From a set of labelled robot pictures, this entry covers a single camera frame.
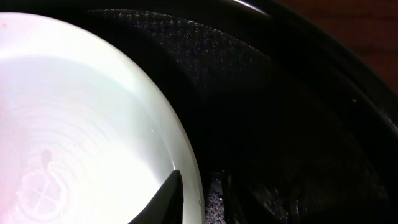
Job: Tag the mint plate small red stain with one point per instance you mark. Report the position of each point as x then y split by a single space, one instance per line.
86 135

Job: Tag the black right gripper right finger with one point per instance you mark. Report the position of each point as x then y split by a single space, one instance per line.
233 212

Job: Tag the black round tray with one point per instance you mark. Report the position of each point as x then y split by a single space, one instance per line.
306 130

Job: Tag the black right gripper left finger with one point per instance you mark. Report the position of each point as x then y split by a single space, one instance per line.
166 206

